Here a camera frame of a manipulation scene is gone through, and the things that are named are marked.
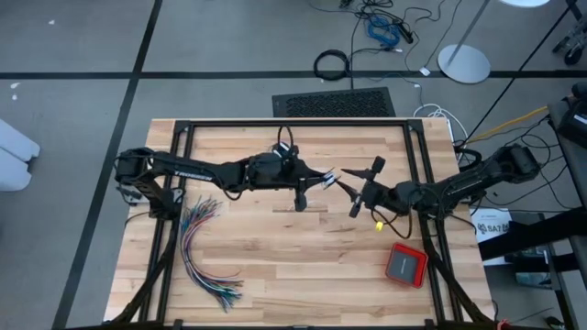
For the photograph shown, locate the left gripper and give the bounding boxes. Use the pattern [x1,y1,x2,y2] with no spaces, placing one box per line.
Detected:
[247,142,342,214]

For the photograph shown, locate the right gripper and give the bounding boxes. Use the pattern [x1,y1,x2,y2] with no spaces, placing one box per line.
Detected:
[338,157,407,219]

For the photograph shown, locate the red tray with grey insert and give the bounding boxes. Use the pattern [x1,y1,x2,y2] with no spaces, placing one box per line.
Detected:
[384,242,430,290]

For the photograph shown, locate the white printed paper sign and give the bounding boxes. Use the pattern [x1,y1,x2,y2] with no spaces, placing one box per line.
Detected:
[471,206,514,244]

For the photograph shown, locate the black power adapter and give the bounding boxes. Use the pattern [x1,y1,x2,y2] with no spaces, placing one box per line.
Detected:
[397,22,416,45]

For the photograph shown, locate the grey round stand base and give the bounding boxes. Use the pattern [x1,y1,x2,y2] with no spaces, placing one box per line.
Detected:
[437,43,492,85]

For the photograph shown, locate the dark metal table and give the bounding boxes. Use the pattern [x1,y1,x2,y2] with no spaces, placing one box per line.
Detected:
[476,100,587,330]

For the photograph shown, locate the grey stand pole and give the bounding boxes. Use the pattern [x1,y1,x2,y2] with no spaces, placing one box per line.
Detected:
[447,0,492,65]

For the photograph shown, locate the thin black pole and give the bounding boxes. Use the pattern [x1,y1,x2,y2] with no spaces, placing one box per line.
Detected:
[463,3,574,135]

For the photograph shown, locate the black electronic device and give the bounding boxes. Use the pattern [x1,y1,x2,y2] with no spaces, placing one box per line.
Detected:
[556,81,587,149]

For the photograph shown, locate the white round lamp head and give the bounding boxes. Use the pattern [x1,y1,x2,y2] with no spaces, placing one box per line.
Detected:
[498,0,551,8]

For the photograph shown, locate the black wheeled chair base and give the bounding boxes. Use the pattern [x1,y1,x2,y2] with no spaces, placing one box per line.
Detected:
[551,17,587,66]

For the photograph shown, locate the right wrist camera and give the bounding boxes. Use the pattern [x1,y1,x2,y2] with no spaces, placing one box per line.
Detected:
[373,182,399,208]

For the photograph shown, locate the black left camera cable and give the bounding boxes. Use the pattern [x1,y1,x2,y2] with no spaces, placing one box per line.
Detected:
[276,126,295,149]

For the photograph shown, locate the black camera cable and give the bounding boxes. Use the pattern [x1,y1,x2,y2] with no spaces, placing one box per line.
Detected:
[276,126,295,149]
[369,206,413,240]

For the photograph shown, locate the black right camera cable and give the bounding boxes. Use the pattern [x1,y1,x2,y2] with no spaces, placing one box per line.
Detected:
[369,206,413,240]

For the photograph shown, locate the white cable loops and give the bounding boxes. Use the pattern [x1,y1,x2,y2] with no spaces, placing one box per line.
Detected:
[412,103,470,143]

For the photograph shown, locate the black power cable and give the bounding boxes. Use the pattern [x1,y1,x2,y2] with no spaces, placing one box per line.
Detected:
[348,13,368,91]

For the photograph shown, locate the coiled black cable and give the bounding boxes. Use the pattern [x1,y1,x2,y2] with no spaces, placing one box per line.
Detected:
[313,49,352,83]

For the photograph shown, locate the multicoloured wire bundle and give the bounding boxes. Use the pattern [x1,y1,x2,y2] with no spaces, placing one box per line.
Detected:
[179,195,245,314]

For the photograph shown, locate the blue cable coil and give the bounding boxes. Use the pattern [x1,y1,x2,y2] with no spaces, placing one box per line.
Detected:
[365,16,403,47]

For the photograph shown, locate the yellow cable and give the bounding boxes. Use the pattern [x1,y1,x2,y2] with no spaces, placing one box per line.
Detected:
[466,105,550,144]

